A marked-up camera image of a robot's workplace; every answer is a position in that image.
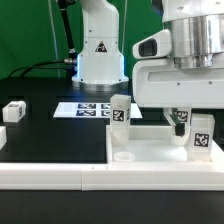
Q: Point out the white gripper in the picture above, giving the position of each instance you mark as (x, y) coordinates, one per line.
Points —
(158, 84)

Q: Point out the white square table top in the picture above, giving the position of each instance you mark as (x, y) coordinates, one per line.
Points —
(146, 144)

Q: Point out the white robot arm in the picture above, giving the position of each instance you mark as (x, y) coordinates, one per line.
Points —
(180, 66)

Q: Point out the white U-shaped obstacle fence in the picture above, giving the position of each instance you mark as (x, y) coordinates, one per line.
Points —
(116, 176)

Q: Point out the white marker sheet with tags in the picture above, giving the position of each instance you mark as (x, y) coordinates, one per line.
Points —
(82, 110)

